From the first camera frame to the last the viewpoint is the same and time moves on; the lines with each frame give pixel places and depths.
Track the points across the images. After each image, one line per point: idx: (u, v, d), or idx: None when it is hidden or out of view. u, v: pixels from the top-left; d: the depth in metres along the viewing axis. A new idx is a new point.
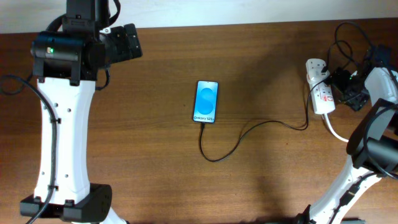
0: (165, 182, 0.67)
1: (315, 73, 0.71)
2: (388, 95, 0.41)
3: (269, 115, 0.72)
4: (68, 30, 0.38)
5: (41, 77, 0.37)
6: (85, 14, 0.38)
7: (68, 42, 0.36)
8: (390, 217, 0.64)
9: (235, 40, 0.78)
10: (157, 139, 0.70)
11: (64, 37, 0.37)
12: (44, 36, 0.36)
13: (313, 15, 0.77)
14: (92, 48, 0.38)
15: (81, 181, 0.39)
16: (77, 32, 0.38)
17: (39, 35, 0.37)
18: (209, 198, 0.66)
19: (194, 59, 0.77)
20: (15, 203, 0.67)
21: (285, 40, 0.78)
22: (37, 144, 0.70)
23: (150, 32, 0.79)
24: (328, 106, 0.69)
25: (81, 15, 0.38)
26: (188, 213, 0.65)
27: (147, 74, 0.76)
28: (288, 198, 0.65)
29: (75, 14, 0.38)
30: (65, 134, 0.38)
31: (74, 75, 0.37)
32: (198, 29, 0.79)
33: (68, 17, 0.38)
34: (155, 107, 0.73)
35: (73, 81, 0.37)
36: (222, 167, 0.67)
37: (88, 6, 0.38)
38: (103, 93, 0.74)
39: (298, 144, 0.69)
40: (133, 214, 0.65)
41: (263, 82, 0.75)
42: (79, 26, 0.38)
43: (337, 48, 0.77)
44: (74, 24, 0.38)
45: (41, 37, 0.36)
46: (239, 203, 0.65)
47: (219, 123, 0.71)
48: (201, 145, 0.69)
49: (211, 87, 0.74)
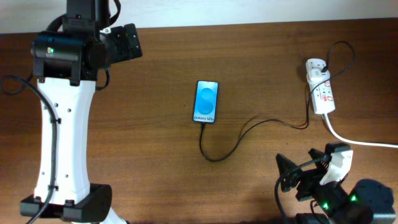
0: (165, 182, 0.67)
1: (315, 73, 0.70)
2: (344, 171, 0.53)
3: (269, 115, 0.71)
4: (69, 30, 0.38)
5: (41, 78, 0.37)
6: (85, 14, 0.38)
7: (68, 42, 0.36)
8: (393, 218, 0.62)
9: (235, 40, 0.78)
10: (157, 139, 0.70)
11: (64, 37, 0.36)
12: (44, 37, 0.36)
13: (313, 15, 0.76)
14: (93, 48, 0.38)
15: (81, 182, 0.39)
16: (78, 32, 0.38)
17: (39, 35, 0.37)
18: (209, 198, 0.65)
19: (194, 59, 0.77)
20: (15, 202, 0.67)
21: (285, 40, 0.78)
22: (38, 144, 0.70)
23: (150, 32, 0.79)
24: (328, 106, 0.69)
25: (81, 15, 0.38)
26: (188, 213, 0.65)
27: (147, 74, 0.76)
28: (288, 199, 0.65)
29: (75, 14, 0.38)
30: (65, 134, 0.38)
31: (74, 75, 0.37)
32: (199, 30, 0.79)
33: (68, 17, 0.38)
34: (154, 107, 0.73)
35: (73, 81, 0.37)
36: (223, 167, 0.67)
37: (89, 5, 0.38)
38: (103, 93, 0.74)
39: (299, 144, 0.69)
40: (133, 213, 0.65)
41: (263, 82, 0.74)
42: (79, 27, 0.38)
43: (337, 48, 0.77)
44: (74, 25, 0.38)
45: (41, 37, 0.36)
46: (239, 203, 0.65)
47: (219, 123, 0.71)
48: (201, 145, 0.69)
49: (211, 87, 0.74)
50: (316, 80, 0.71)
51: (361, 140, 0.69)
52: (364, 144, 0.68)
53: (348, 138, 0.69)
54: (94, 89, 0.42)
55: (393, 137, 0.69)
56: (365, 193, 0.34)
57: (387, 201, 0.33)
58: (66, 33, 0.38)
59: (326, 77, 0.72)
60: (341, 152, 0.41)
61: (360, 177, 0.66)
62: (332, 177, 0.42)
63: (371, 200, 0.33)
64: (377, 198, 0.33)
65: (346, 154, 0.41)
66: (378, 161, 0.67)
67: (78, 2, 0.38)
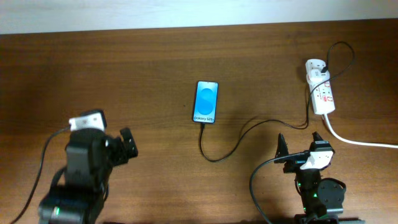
0: (165, 182, 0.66)
1: (315, 73, 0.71)
2: (329, 154, 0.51)
3: (269, 115, 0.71)
4: (69, 183, 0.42)
5: (45, 214, 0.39)
6: (83, 168, 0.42)
7: (73, 205, 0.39)
8: (392, 217, 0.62)
9: (235, 41, 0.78)
10: (157, 139, 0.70)
11: (69, 205, 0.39)
12: (54, 198, 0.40)
13: (311, 16, 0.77)
14: (96, 201, 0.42)
15: None
16: (76, 191, 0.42)
17: (49, 197, 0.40)
18: (209, 198, 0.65)
19: (194, 59, 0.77)
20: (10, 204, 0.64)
21: (285, 40, 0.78)
22: (37, 144, 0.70)
23: (151, 33, 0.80)
24: (328, 106, 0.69)
25: (80, 171, 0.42)
26: (188, 213, 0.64)
27: (147, 74, 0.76)
28: (288, 199, 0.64)
29: (75, 169, 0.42)
30: None
31: (76, 214, 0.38)
32: (198, 30, 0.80)
33: (69, 171, 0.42)
34: (155, 107, 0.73)
35: (74, 216, 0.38)
36: (223, 167, 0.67)
37: (87, 167, 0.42)
38: (104, 94, 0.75)
39: (300, 143, 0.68)
40: (132, 214, 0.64)
41: (263, 82, 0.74)
42: (78, 182, 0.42)
43: (337, 48, 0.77)
44: (74, 180, 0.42)
45: (51, 198, 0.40)
46: (239, 203, 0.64)
47: (219, 123, 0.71)
48: (201, 146, 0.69)
49: (211, 87, 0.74)
50: (316, 81, 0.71)
51: (361, 140, 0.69)
52: (364, 144, 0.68)
53: (348, 138, 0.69)
54: (99, 210, 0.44)
55: (392, 137, 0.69)
56: (325, 194, 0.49)
57: (338, 200, 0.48)
58: (68, 187, 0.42)
59: (326, 78, 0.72)
60: (320, 153, 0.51)
61: (360, 177, 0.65)
62: (309, 166, 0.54)
63: (328, 200, 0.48)
64: (333, 196, 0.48)
65: (324, 154, 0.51)
66: (377, 161, 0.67)
67: (79, 165, 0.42)
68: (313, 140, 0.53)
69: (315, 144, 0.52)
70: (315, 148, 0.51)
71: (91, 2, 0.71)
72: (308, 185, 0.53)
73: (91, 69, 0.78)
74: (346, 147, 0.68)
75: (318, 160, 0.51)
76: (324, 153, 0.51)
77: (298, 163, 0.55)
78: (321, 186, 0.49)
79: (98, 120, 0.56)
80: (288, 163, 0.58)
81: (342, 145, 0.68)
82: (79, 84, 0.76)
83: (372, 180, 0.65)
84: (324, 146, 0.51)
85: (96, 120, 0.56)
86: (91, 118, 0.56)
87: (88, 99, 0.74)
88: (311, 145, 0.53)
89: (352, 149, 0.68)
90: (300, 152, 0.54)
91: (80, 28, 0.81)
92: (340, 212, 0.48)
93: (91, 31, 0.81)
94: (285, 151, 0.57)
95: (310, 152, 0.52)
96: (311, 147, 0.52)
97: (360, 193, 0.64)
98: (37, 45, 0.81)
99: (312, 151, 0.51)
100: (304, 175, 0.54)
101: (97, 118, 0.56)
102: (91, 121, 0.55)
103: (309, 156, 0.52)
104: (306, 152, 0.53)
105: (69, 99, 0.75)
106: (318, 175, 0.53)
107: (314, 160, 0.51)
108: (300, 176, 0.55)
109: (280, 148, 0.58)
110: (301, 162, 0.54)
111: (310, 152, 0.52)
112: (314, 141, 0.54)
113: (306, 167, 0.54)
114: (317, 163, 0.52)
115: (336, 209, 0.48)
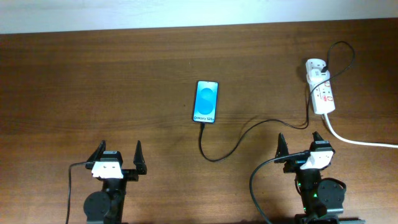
0: (165, 182, 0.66)
1: (315, 73, 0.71)
2: (329, 154, 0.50)
3: (269, 115, 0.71)
4: None
5: None
6: None
7: None
8: (393, 218, 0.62)
9: (235, 41, 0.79)
10: (157, 139, 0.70)
11: None
12: None
13: (311, 16, 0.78)
14: None
15: None
16: None
17: None
18: (209, 198, 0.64)
19: (194, 59, 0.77)
20: (10, 203, 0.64)
21: (285, 40, 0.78)
22: (37, 144, 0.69)
23: (151, 32, 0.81)
24: (328, 106, 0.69)
25: None
26: (188, 213, 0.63)
27: (147, 74, 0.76)
28: (288, 199, 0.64)
29: None
30: None
31: None
32: (199, 29, 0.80)
33: None
34: (155, 107, 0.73)
35: None
36: (223, 167, 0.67)
37: None
38: (104, 93, 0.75)
39: (300, 143, 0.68)
40: (132, 214, 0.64)
41: (263, 82, 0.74)
42: None
43: (337, 48, 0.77)
44: None
45: None
46: (239, 203, 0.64)
47: (219, 123, 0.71)
48: (201, 146, 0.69)
49: (211, 87, 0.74)
50: (316, 80, 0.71)
51: (362, 140, 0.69)
52: (364, 144, 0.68)
53: (348, 138, 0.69)
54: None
55: (392, 137, 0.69)
56: (324, 194, 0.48)
57: (338, 200, 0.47)
58: None
59: (327, 78, 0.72)
60: (320, 153, 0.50)
61: (360, 177, 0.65)
62: (310, 166, 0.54)
63: (328, 199, 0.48)
64: (332, 196, 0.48)
65: (324, 154, 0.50)
66: (377, 161, 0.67)
67: None
68: (313, 141, 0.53)
69: (315, 144, 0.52)
70: (315, 148, 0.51)
71: (91, 2, 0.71)
72: (308, 185, 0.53)
73: (92, 69, 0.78)
74: (346, 147, 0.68)
75: (318, 160, 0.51)
76: (324, 153, 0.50)
77: (299, 163, 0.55)
78: (321, 186, 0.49)
79: (116, 168, 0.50)
80: (288, 163, 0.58)
81: (342, 144, 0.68)
82: (79, 84, 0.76)
83: (372, 180, 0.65)
84: (324, 146, 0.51)
85: (114, 168, 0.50)
86: (106, 165, 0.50)
87: (88, 99, 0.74)
88: (311, 145, 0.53)
89: (352, 149, 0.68)
90: (300, 152, 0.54)
91: (81, 28, 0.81)
92: (341, 212, 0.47)
93: (91, 31, 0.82)
94: (285, 151, 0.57)
95: (310, 152, 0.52)
96: (311, 147, 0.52)
97: (360, 192, 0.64)
98: (38, 45, 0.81)
99: (313, 151, 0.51)
100: (305, 175, 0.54)
101: (115, 167, 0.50)
102: (107, 169, 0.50)
103: (309, 156, 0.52)
104: (306, 152, 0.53)
105: (69, 99, 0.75)
106: (318, 175, 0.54)
107: (314, 160, 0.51)
108: (300, 176, 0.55)
109: (280, 148, 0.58)
110: (301, 162, 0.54)
111: (310, 152, 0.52)
112: (314, 141, 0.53)
113: (307, 167, 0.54)
114: (318, 163, 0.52)
115: (336, 209, 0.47)
